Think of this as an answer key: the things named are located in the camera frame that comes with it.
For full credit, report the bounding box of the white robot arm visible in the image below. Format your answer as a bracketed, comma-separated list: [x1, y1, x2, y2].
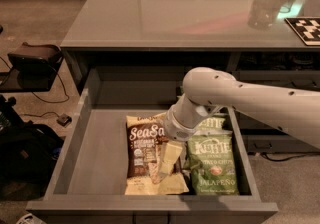
[163, 67, 320, 148]

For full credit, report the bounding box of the black floor cable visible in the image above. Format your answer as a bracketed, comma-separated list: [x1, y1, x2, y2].
[0, 56, 71, 119]

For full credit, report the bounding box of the grey open top drawer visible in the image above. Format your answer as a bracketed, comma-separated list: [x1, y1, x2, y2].
[27, 67, 278, 224]

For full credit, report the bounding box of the grey right lower drawer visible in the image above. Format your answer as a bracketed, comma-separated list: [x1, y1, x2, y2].
[242, 134, 313, 153]

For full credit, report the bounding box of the black white fiducial marker board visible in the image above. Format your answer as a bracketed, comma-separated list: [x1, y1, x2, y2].
[285, 17, 320, 46]

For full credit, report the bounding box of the green jalapeno chip bag front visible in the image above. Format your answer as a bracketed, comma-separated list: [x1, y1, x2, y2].
[187, 135, 239, 195]

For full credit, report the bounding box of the black device on stand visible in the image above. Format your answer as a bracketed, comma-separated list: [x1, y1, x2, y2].
[4, 42, 63, 92]

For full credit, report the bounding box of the black bag on floor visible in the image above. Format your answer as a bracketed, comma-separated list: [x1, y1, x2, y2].
[0, 94, 65, 182]

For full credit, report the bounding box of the black cable under cabinet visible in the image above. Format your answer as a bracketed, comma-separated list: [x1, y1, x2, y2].
[249, 151, 320, 163]

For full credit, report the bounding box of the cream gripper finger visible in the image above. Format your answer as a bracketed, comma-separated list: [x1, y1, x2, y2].
[158, 141, 182, 178]

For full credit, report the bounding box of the grey counter cabinet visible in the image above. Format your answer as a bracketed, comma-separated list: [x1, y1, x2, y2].
[59, 0, 320, 155]

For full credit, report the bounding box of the brown sea salt chip bag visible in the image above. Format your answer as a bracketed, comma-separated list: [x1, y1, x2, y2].
[125, 113, 189, 195]

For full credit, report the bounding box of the grey right upper drawer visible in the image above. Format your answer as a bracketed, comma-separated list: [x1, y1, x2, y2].
[232, 70, 320, 90]

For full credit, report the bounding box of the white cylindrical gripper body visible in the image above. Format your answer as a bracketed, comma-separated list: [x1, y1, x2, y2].
[164, 94, 222, 142]

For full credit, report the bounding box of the small black power adapter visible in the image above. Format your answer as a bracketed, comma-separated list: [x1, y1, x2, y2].
[56, 114, 72, 127]

